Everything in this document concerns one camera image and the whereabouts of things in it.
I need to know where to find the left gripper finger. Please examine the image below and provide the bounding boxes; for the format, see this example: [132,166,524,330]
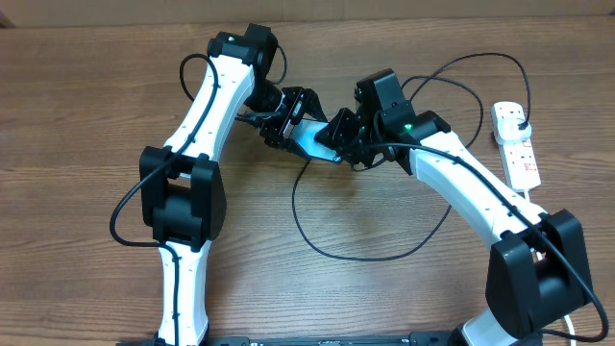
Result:
[272,138,311,161]
[305,88,328,123]

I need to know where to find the Galaxy S24+ smartphone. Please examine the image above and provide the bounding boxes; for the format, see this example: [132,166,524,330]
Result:
[290,119,342,163]

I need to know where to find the black charging cable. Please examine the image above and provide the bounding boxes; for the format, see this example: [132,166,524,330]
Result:
[290,52,532,263]

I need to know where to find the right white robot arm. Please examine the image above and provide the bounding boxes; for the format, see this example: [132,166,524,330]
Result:
[314,69,600,345]

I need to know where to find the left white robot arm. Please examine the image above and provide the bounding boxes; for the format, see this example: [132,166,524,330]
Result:
[139,24,337,345]

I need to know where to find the white charger adapter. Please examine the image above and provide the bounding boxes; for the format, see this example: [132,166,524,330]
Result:
[494,118,532,145]

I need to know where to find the white power strip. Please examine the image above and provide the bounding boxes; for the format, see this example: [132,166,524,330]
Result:
[490,101,541,195]

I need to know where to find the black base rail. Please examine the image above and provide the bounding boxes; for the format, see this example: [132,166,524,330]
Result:
[117,329,544,346]

